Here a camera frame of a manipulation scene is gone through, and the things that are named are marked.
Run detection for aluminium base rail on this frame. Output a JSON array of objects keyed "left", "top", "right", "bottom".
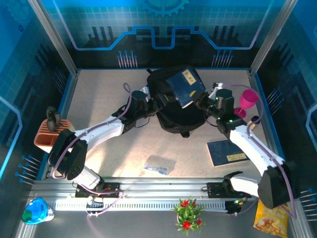
[{"left": 29, "top": 177, "right": 298, "bottom": 200}]

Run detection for magenta plastic goblet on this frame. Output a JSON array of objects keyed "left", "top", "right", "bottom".
[{"left": 234, "top": 89, "right": 260, "bottom": 119}]

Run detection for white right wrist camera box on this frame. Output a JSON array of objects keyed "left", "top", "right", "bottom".
[{"left": 211, "top": 82, "right": 224, "bottom": 94}]

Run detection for black backpack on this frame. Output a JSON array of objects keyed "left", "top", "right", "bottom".
[{"left": 146, "top": 68, "right": 207, "bottom": 138}]

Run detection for small jar black lid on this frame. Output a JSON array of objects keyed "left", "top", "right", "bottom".
[{"left": 247, "top": 116, "right": 260, "bottom": 130}]

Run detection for thin blue book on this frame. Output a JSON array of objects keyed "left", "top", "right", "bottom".
[{"left": 165, "top": 65, "right": 208, "bottom": 110}]

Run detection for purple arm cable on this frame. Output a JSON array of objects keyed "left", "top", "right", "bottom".
[
  {"left": 51, "top": 83, "right": 132, "bottom": 225},
  {"left": 221, "top": 83, "right": 297, "bottom": 220}
]

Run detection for aluminium frame post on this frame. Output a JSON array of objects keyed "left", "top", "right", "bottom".
[
  {"left": 249, "top": 0, "right": 299, "bottom": 76},
  {"left": 27, "top": 0, "right": 80, "bottom": 76}
]

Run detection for yellow chips bag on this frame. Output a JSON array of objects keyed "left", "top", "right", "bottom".
[{"left": 253, "top": 200, "right": 290, "bottom": 238}]

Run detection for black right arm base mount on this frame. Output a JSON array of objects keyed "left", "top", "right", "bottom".
[{"left": 207, "top": 182, "right": 253, "bottom": 199}]

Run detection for orange slotted holder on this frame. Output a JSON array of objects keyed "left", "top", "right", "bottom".
[{"left": 34, "top": 119, "right": 75, "bottom": 152}]

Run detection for potted plant red flowers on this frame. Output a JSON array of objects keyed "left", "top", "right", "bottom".
[{"left": 170, "top": 197, "right": 206, "bottom": 236}]

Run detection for blue plastic dome toy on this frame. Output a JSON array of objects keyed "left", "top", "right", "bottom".
[{"left": 21, "top": 197, "right": 55, "bottom": 226}]

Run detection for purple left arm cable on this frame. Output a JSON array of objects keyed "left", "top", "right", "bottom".
[{"left": 51, "top": 83, "right": 132, "bottom": 225}]

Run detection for thick blue book yellow label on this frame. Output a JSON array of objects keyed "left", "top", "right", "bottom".
[{"left": 207, "top": 139, "right": 250, "bottom": 168}]

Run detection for white slotted cable duct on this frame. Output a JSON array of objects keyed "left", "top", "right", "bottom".
[{"left": 47, "top": 202, "right": 228, "bottom": 213}]

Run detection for dark figurine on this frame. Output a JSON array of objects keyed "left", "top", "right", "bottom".
[{"left": 46, "top": 106, "right": 62, "bottom": 132}]

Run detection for clear plastic pencil pouch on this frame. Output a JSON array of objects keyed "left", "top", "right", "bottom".
[{"left": 143, "top": 155, "right": 177, "bottom": 176}]

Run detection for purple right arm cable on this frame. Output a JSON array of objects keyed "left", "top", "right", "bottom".
[{"left": 221, "top": 83, "right": 297, "bottom": 220}]

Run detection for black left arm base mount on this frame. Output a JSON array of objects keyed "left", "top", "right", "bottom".
[{"left": 74, "top": 182, "right": 124, "bottom": 199}]

